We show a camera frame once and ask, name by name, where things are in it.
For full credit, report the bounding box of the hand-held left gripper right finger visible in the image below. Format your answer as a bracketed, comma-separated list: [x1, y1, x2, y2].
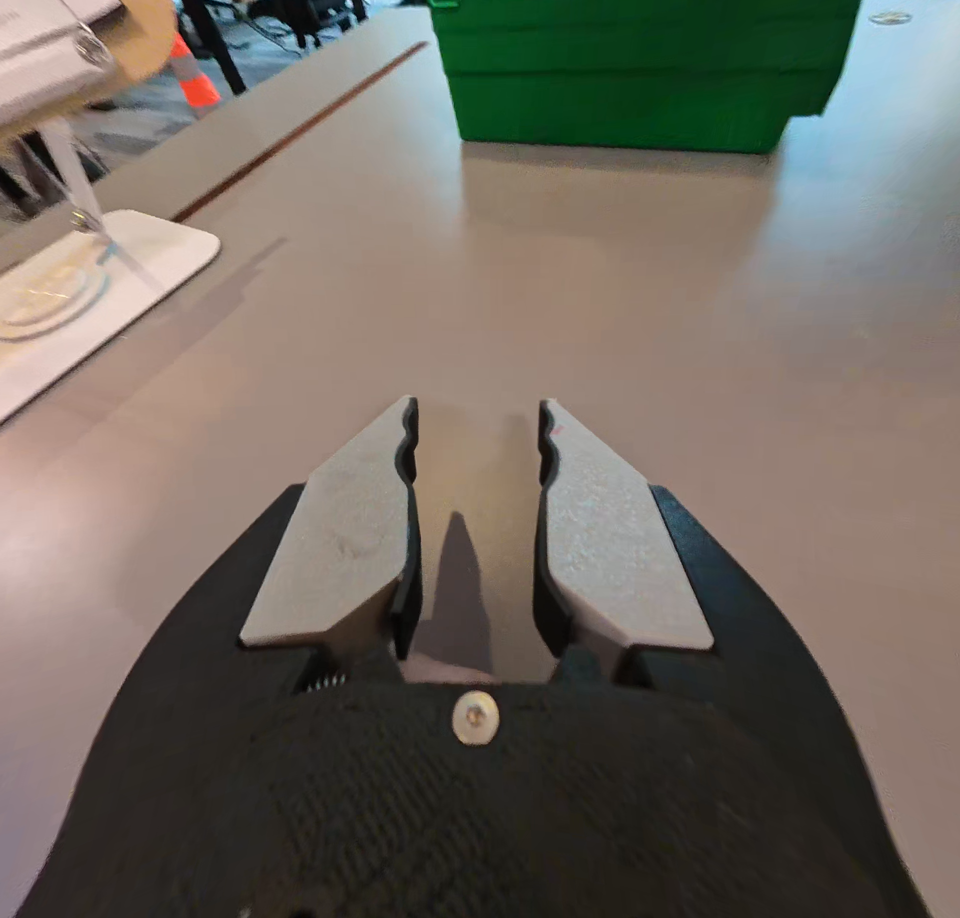
[532, 398, 716, 681]

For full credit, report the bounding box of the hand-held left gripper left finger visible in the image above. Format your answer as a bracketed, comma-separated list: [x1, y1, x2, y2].
[238, 395, 424, 662]

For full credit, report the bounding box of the green plastic bin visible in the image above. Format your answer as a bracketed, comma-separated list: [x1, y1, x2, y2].
[423, 0, 871, 156]

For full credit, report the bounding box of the instruction sheet on stand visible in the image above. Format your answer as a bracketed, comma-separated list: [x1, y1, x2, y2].
[0, 0, 222, 424]

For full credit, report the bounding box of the orange striped traffic cone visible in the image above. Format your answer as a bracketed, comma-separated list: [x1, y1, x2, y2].
[168, 33, 222, 113]

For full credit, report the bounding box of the wooden office desk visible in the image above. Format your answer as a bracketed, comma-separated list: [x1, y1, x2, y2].
[161, 0, 249, 96]

